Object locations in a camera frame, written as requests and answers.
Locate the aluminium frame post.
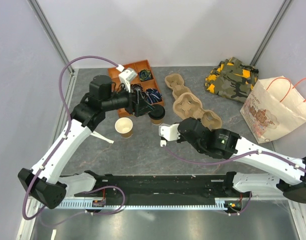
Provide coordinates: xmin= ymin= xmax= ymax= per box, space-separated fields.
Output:
xmin=27 ymin=0 xmax=69 ymax=65
xmin=250 ymin=0 xmax=294 ymax=66

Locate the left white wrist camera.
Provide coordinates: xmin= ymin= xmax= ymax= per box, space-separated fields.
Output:
xmin=115 ymin=64 xmax=138 ymax=93

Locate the camouflage folded garment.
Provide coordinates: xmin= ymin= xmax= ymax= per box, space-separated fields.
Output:
xmin=204 ymin=57 xmax=259 ymax=103

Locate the brown paper cup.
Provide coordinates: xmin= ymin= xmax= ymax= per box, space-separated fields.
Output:
xmin=150 ymin=117 xmax=164 ymax=125
xmin=114 ymin=117 xmax=134 ymax=139

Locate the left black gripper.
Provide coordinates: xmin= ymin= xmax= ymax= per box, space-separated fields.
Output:
xmin=102 ymin=81 xmax=155 ymax=117

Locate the white paper takeout bag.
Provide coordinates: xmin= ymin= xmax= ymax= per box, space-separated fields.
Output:
xmin=240 ymin=76 xmax=306 ymax=144

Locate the blue striped rolled sock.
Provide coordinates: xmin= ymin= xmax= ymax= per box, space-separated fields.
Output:
xmin=145 ymin=88 xmax=162 ymax=104

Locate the green rolled sock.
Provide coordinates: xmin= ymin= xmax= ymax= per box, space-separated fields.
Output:
xmin=138 ymin=69 xmax=153 ymax=82

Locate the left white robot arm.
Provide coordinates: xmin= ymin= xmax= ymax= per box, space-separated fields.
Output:
xmin=18 ymin=75 xmax=154 ymax=209

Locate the white wrapped straw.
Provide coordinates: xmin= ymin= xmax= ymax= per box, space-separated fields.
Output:
xmin=90 ymin=132 xmax=115 ymax=144

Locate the cardboard cup carrier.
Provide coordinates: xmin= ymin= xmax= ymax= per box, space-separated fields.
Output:
xmin=172 ymin=92 xmax=223 ymax=130
xmin=164 ymin=73 xmax=188 ymax=100

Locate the orange compartment tray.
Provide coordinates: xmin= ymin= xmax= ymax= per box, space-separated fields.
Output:
xmin=108 ymin=60 xmax=165 ymax=118

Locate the right aluminium frame post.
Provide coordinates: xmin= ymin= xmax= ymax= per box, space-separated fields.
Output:
xmin=250 ymin=0 xmax=294 ymax=66

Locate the slotted cable duct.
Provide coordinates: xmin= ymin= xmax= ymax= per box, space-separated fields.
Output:
xmin=56 ymin=198 xmax=229 ymax=211

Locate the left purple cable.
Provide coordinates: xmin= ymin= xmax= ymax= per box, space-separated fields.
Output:
xmin=22 ymin=55 xmax=126 ymax=227

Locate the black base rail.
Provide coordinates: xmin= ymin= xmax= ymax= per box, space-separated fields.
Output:
xmin=86 ymin=170 xmax=250 ymax=205

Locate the dark brown rolled sock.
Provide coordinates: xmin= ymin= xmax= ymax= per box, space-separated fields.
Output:
xmin=131 ymin=84 xmax=143 ymax=93

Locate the left aluminium frame post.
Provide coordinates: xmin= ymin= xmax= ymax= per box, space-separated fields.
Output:
xmin=27 ymin=0 xmax=69 ymax=65

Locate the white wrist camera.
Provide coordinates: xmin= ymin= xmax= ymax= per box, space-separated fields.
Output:
xmin=158 ymin=123 xmax=181 ymax=148
xmin=115 ymin=64 xmax=138 ymax=93

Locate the black plastic cup lid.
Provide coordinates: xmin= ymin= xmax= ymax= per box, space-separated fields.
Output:
xmin=148 ymin=104 xmax=166 ymax=120

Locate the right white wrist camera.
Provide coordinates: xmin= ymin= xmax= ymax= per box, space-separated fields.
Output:
xmin=158 ymin=123 xmax=181 ymax=148

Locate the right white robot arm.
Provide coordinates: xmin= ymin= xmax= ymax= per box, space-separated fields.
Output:
xmin=177 ymin=117 xmax=306 ymax=204

